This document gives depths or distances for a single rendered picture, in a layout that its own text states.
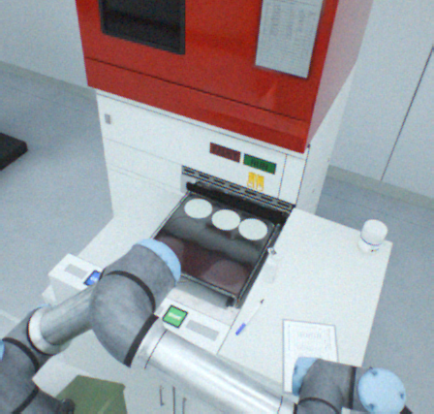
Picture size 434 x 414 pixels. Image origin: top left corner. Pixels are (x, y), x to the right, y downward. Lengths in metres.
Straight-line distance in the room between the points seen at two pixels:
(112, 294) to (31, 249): 2.06
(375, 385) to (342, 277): 0.63
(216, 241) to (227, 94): 0.49
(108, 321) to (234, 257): 0.79
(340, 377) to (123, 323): 0.39
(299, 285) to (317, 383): 0.56
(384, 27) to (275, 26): 1.62
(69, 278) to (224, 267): 0.48
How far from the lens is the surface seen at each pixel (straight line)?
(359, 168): 3.28
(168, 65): 1.48
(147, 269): 0.86
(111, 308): 0.80
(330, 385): 0.88
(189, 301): 1.43
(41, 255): 2.81
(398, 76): 2.93
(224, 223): 1.61
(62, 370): 1.42
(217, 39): 1.36
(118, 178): 1.99
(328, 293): 1.40
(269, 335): 1.28
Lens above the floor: 2.05
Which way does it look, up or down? 42 degrees down
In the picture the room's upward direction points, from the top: 4 degrees clockwise
